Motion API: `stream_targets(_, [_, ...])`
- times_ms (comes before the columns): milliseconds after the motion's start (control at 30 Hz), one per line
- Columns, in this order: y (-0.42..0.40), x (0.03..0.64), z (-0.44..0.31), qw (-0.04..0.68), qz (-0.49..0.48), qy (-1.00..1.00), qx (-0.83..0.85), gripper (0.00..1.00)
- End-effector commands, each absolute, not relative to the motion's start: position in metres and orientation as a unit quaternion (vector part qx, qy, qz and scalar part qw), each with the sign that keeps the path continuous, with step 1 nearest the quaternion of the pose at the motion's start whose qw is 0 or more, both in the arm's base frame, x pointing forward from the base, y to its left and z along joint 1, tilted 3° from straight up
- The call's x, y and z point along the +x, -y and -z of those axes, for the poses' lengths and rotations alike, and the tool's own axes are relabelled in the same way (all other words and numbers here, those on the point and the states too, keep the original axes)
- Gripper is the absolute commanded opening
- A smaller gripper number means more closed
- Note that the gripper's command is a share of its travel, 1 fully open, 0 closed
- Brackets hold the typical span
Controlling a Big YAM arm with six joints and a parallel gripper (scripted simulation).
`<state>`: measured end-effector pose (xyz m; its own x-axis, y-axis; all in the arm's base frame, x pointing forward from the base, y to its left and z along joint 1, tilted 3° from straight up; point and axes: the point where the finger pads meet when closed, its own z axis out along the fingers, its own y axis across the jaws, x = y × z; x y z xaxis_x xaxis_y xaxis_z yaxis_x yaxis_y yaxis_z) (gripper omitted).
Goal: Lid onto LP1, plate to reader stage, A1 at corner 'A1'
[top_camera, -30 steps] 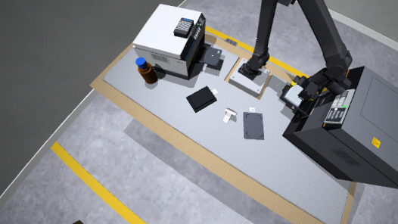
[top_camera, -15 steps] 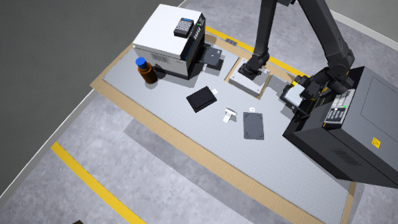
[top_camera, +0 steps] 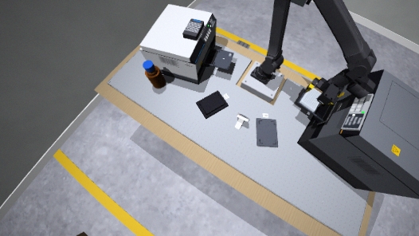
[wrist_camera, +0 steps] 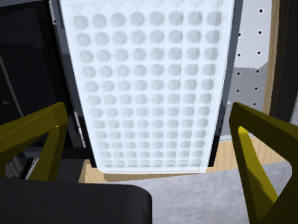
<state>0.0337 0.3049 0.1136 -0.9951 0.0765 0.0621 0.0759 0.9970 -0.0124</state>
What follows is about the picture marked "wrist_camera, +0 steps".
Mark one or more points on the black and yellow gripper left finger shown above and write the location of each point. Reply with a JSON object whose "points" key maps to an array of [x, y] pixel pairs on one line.
{"points": [[17, 135]]}

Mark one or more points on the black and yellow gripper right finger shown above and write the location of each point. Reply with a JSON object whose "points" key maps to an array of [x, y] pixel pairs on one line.
{"points": [[259, 194]]}

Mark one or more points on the white multi-well plate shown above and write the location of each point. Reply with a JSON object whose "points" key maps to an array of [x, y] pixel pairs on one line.
{"points": [[152, 35]]}

